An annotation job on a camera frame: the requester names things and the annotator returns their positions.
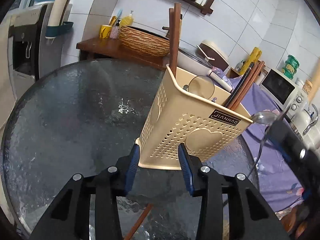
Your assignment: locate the brown wooden chopstick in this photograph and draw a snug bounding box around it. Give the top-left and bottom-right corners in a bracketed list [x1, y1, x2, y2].
[244, 61, 265, 97]
[171, 3, 181, 77]
[124, 204, 153, 240]
[169, 8, 174, 69]
[228, 62, 259, 111]

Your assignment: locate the wooden handled steel spoon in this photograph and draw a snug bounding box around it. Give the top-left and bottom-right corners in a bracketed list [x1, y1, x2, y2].
[251, 111, 278, 125]

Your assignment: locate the person's hand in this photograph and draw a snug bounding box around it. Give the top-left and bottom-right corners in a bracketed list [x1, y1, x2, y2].
[280, 204, 310, 239]

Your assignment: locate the purple floral cloth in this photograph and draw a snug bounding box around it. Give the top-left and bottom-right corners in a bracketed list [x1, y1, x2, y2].
[206, 83, 303, 212]

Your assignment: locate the white kettle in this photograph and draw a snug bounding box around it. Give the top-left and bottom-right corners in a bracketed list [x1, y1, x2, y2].
[290, 103, 319, 140]

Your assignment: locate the white microwave oven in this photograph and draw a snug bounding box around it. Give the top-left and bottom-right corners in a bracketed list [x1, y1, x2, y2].
[260, 69, 308, 122]

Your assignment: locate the tall paper cup stack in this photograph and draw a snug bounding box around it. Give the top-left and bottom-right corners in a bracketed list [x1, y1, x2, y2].
[308, 60, 320, 102]

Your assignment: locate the green bowl stack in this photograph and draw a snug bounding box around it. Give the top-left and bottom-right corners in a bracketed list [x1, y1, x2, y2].
[281, 55, 299, 80]

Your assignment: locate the round glass table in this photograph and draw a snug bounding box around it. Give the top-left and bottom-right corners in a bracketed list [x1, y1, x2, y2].
[1, 59, 260, 240]

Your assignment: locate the yellow roll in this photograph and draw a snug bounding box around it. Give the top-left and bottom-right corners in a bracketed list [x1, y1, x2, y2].
[239, 47, 262, 75]

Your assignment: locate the beige perforated utensil holder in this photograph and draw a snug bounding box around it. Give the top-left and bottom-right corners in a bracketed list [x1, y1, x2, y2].
[136, 68, 252, 170]

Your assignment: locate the beige fabric chair cover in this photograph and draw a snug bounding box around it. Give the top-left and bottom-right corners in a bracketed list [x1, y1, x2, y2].
[0, 18, 15, 128]

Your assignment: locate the white pan with lid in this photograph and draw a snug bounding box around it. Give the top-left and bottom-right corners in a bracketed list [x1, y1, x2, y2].
[177, 47, 234, 93]

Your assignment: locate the grey water dispenser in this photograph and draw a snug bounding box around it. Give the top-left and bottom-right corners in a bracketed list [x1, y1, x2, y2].
[8, 2, 72, 99]

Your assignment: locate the bronze faucet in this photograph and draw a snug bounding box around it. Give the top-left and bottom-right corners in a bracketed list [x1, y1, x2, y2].
[162, 27, 170, 38]

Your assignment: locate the yellow mug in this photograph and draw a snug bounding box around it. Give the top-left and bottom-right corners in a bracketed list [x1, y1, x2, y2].
[99, 25, 112, 39]

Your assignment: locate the woven brown basin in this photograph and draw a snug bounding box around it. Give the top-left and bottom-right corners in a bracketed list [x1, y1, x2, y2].
[119, 26, 170, 57]

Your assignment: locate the pink pump bottle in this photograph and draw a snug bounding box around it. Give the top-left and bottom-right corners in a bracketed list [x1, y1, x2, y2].
[110, 20, 120, 40]

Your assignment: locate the paper cup stack holder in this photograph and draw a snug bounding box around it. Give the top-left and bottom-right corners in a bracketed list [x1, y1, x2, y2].
[46, 0, 73, 42]

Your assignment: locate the yellow soap dispenser bottle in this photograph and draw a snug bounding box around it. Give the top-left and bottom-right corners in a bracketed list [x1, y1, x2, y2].
[119, 10, 134, 28]

